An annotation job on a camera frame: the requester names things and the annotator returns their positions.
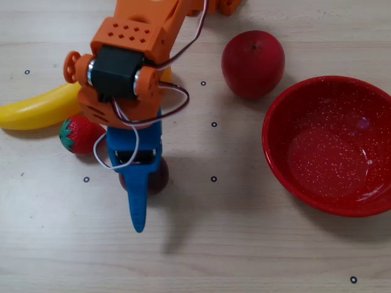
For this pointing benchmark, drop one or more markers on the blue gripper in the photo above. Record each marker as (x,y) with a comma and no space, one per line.
(149,138)

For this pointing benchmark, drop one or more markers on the dark purple plum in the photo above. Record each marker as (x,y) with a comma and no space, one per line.
(159,180)

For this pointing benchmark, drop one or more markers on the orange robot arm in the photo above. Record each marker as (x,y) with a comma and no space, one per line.
(131,33)

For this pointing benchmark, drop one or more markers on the red speckled bowl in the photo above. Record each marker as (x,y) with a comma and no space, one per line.
(327,158)

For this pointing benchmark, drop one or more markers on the red strawberry with green leaves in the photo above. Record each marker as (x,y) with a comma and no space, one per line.
(82,134)

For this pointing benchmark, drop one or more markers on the orange fruit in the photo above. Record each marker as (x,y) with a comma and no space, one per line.
(167,74)

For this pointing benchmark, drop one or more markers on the yellow banana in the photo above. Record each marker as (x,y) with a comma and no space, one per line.
(33,111)

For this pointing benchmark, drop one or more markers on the red apple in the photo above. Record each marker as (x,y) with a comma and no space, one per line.
(253,64)

